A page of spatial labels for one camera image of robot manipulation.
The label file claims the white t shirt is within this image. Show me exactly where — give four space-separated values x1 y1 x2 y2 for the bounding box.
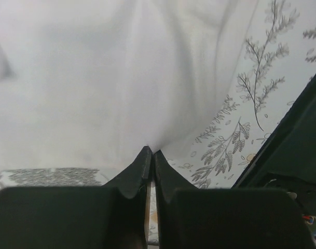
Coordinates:
0 1 258 170

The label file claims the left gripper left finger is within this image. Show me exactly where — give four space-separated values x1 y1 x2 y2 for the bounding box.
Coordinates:
0 146 152 248

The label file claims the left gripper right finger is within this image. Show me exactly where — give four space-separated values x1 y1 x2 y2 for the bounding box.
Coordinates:
154 152 315 248

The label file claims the floral tablecloth mat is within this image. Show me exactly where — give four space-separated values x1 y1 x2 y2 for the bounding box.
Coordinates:
0 1 316 248

